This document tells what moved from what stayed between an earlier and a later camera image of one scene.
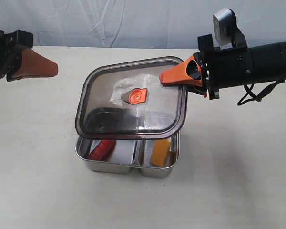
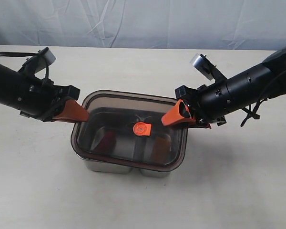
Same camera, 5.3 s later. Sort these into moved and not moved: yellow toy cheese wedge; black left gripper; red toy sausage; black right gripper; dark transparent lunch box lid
Moved: dark transparent lunch box lid; black left gripper; black right gripper
Not moved: red toy sausage; yellow toy cheese wedge
